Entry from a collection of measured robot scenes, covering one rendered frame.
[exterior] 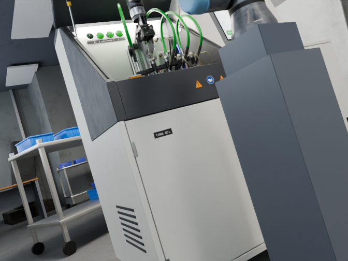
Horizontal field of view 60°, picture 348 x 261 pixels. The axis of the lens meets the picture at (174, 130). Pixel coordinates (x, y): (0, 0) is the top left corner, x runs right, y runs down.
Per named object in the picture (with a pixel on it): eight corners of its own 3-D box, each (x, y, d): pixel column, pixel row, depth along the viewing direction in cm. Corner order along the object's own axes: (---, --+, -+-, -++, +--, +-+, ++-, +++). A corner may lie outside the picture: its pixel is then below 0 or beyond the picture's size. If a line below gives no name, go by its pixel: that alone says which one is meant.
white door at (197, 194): (175, 292, 115) (124, 121, 118) (173, 291, 117) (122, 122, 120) (292, 227, 144) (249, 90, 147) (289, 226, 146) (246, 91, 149)
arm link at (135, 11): (127, 14, 155) (142, 13, 159) (130, 22, 155) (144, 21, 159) (132, 6, 148) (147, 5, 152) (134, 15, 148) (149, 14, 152)
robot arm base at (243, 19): (289, 23, 95) (279, -6, 96) (257, 25, 87) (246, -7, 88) (254, 44, 108) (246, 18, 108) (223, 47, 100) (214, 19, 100)
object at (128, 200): (176, 322, 114) (117, 121, 118) (131, 280, 166) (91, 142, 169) (302, 245, 146) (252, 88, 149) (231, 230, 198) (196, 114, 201)
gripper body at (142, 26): (142, 37, 147) (135, 13, 147) (136, 44, 154) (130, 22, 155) (156, 35, 150) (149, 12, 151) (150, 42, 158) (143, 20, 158)
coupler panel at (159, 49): (165, 77, 187) (150, 30, 189) (163, 79, 191) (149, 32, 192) (183, 74, 193) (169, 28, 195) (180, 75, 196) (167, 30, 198)
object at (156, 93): (127, 119, 119) (115, 81, 120) (124, 121, 123) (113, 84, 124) (246, 90, 147) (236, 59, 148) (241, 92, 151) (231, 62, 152)
